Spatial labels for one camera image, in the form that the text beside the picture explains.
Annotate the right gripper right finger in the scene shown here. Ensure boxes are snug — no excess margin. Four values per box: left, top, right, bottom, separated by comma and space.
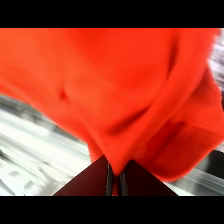
119, 159, 178, 197

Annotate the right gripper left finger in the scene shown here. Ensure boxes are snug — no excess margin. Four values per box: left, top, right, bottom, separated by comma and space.
53, 155, 111, 197

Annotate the red T-shirt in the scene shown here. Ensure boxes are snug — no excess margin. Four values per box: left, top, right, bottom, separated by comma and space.
0, 28, 224, 184

